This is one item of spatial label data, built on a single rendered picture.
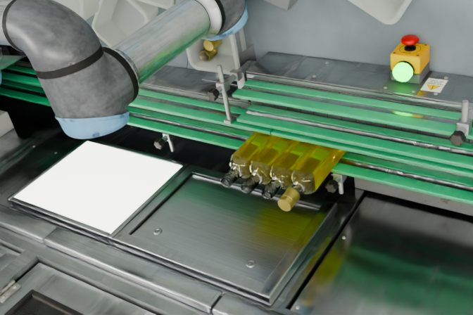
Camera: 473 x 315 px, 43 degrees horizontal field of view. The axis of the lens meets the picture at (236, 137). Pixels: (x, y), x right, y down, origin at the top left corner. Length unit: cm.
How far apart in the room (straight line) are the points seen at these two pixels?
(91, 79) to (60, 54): 6
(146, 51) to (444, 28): 69
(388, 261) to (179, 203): 57
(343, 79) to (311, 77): 8
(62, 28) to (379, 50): 82
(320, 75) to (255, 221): 40
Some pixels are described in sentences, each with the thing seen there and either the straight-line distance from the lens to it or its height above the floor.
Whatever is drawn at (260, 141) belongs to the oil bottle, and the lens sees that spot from 152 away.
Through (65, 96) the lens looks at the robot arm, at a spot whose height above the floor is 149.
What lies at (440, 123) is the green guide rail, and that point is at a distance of 134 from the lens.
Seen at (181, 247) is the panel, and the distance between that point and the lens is 150.
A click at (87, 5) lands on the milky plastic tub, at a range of 151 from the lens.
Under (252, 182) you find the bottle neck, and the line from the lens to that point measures 142.
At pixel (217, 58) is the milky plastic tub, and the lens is 175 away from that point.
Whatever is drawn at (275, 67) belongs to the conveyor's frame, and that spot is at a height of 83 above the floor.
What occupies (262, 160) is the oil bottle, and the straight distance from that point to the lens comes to 145.
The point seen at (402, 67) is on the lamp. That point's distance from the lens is 141.
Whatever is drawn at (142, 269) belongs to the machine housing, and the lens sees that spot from 148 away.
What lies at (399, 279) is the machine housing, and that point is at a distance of 140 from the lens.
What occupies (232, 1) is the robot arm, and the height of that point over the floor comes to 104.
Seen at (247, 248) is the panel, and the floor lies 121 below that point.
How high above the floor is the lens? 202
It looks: 41 degrees down
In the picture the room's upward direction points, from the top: 135 degrees counter-clockwise
